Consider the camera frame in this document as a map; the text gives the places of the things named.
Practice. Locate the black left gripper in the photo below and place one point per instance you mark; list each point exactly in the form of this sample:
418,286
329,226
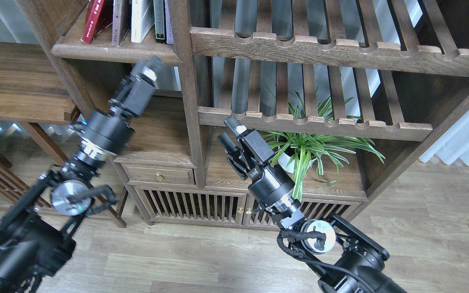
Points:
106,134

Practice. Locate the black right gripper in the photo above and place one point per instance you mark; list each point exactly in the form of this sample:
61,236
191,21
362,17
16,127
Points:
271,185

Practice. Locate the dark brown book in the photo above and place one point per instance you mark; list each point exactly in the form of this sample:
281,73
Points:
121,21

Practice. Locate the red book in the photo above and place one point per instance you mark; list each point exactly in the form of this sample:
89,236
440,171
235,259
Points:
98,17

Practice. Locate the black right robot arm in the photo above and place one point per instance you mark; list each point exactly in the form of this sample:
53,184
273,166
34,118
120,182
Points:
345,259

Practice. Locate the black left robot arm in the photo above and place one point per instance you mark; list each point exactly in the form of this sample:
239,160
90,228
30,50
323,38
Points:
36,234

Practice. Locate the white plant pot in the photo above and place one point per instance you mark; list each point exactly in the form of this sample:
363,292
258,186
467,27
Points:
293,164

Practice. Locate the white upright book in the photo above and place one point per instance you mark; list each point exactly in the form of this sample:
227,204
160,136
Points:
142,19

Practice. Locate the dark green upright book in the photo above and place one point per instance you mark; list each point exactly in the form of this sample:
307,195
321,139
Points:
159,22

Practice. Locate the dark wooden bookshelf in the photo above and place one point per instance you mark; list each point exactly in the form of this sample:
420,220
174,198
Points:
392,70

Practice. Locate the wooden side table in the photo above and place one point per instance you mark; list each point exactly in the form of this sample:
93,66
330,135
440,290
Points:
31,93

